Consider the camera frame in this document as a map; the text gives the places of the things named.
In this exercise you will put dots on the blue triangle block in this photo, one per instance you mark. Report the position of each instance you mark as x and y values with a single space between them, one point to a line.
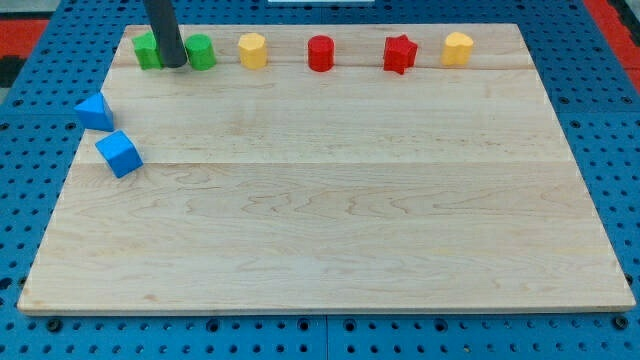
94 113

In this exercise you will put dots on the wooden board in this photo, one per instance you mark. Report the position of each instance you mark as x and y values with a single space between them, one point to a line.
445 190

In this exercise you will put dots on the red cylinder block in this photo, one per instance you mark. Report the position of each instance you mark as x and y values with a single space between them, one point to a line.
320 49

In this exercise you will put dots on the yellow hexagon block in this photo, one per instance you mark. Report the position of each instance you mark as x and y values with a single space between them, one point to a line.
253 52

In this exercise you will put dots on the red star block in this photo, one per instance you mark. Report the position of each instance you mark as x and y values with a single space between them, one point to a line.
399 54

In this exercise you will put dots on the green cylinder block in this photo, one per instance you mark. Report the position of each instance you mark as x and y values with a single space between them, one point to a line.
200 52

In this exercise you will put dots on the yellow heart block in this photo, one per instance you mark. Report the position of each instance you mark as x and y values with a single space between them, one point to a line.
457 49

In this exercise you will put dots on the blue cube block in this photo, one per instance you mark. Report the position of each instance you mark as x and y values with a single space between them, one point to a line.
120 153

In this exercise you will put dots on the green star block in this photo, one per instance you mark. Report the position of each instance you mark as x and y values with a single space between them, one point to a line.
147 51

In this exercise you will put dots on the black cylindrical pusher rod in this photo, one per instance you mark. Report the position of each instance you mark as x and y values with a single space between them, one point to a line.
164 25

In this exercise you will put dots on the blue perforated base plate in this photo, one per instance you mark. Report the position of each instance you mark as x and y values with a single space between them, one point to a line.
594 98

